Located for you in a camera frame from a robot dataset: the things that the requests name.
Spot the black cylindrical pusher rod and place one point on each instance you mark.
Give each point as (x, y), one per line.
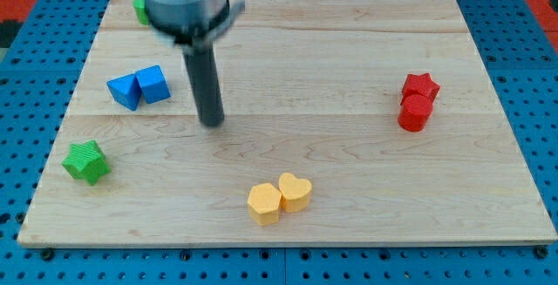
(204, 83)

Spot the green wooden star block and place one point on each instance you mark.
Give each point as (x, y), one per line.
(86, 162)

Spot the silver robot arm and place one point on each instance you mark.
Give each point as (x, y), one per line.
(194, 26)

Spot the red wooden star block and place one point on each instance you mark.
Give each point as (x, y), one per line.
(420, 84)

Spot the blue wooden cube block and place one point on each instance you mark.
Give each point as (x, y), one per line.
(153, 84)

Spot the blue wooden triangle block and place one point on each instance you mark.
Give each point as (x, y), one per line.
(126, 91)

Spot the yellow wooden pentagon block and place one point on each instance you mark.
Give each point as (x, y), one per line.
(264, 204)

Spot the light wooden board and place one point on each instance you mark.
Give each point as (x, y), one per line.
(309, 87)

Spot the yellow wooden heart block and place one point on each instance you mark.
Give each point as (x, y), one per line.
(296, 192)

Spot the red wooden cylinder block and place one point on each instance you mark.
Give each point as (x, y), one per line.
(415, 112)

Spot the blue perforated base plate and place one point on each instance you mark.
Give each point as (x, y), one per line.
(42, 66)

